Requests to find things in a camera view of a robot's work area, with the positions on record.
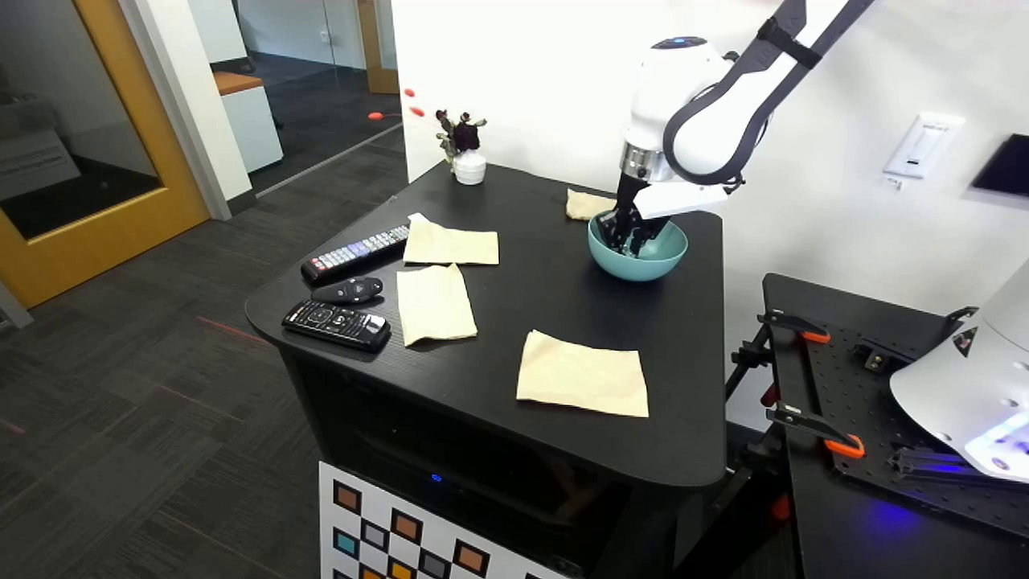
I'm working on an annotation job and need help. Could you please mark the black table cabinet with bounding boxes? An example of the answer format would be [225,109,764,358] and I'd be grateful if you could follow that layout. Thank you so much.
[278,346,732,579]

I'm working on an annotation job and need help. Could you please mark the colour checker board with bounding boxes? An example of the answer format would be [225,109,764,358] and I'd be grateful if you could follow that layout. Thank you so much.
[318,462,569,579]

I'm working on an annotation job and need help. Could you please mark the orange-handled clamp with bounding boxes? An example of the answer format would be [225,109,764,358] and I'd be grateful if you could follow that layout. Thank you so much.
[759,307,832,345]
[764,401,866,460]

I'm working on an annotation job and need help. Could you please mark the white round flower vase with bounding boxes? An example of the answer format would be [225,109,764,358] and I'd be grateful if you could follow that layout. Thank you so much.
[454,151,485,187]

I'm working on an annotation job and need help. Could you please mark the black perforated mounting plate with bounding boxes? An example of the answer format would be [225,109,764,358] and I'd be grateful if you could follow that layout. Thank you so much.
[763,272,1029,553]

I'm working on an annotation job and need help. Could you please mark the long grey-buttoned remote control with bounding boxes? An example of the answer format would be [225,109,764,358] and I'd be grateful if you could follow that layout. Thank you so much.
[299,225,409,286]

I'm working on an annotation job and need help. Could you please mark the orange-handled clamp upper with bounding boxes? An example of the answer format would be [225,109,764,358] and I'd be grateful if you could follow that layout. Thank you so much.
[759,307,832,345]

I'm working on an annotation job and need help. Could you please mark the white wall switch plate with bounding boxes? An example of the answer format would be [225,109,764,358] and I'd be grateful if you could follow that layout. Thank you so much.
[885,111,964,179]

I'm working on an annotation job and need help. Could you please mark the white paper napkin left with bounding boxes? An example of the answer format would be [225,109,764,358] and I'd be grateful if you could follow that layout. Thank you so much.
[515,330,648,417]

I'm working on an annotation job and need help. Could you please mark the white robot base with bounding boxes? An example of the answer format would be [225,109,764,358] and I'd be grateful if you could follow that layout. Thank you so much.
[891,263,1029,483]

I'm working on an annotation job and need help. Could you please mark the black remote control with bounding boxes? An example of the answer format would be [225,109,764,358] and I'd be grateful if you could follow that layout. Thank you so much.
[281,301,392,353]

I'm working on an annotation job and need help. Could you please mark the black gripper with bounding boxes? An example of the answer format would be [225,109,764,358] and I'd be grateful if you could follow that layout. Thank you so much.
[598,178,646,254]

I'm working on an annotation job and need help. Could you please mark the orange-handled clamp lower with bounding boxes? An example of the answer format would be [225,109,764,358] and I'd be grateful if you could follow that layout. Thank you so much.
[764,401,866,460]

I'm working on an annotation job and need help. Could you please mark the yellow wooden door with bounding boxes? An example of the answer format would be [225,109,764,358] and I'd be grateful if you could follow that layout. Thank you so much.
[0,0,209,307]

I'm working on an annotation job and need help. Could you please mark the white paper napkin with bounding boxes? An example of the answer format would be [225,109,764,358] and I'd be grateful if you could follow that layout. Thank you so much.
[401,211,498,266]
[515,330,648,417]
[395,266,475,345]

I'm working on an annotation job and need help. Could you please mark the teal blue bowl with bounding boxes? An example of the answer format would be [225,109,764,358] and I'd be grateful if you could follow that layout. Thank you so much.
[586,221,692,284]

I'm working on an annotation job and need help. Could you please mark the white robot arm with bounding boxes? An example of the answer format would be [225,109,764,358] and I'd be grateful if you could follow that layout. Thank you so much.
[598,0,871,254]

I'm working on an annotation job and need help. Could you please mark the white paper napkin right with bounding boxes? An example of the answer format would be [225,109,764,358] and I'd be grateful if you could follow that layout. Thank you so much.
[401,211,498,266]

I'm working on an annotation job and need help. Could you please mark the small black oval remote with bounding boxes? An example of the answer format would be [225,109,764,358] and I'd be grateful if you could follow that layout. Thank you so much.
[316,276,382,306]

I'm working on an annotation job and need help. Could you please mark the white paper napkin middle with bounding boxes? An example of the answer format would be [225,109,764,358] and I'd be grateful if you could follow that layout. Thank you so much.
[395,266,475,345]

